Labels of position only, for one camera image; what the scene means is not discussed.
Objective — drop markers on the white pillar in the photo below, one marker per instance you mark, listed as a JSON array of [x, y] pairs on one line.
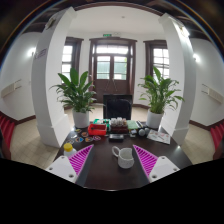
[[182, 67], [52, 123]]

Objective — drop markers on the yellow capped plastic bottle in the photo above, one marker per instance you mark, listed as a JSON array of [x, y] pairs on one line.
[[68, 149]]

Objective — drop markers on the white speckled ceramic pitcher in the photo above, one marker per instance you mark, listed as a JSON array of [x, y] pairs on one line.
[[125, 157]]

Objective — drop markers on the green book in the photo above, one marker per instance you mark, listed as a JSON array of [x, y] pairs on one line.
[[132, 124]]

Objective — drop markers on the black chair back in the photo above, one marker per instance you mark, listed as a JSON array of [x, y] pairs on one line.
[[117, 105]]

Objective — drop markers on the potted green plant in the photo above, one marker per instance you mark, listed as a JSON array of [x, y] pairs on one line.
[[160, 92], [75, 92]]

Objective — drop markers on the left white pillar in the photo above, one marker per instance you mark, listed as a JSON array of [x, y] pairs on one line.
[[52, 123]]

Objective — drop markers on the grey round ball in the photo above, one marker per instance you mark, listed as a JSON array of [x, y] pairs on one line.
[[141, 132]]

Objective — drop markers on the small black device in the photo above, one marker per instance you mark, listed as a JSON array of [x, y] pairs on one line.
[[116, 137]]

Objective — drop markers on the left potted green plant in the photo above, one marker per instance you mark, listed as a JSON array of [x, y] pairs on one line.
[[75, 92]]

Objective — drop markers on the wooden tray with jars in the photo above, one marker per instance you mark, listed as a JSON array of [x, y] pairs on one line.
[[119, 125]]

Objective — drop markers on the printed white leaflet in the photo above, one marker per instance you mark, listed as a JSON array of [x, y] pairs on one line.
[[159, 136]]

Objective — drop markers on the round colourful coaster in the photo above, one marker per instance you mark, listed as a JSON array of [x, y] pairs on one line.
[[88, 139]]

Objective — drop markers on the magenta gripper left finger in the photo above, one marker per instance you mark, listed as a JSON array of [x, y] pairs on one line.
[[69, 168]]

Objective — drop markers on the right white pillar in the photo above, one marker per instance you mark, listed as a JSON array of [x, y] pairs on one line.
[[182, 67]]

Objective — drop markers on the right potted green plant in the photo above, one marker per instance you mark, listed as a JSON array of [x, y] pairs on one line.
[[160, 92]]

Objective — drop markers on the red plastic box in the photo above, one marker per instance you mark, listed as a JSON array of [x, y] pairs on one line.
[[97, 129]]

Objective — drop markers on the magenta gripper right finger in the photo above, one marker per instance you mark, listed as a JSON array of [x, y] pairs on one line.
[[155, 167]]

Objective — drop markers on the brown wooden double door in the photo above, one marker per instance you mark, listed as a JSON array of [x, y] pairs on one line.
[[112, 66]]

